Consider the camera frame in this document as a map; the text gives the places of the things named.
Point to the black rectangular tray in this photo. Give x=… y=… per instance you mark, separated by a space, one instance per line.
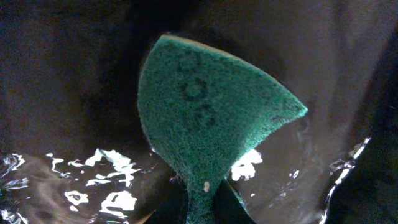
x=72 y=145

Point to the green yellow sponge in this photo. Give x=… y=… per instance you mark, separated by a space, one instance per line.
x=202 y=109

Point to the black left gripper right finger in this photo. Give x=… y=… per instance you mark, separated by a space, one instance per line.
x=227 y=208

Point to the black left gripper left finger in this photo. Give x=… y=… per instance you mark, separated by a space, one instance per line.
x=174 y=209

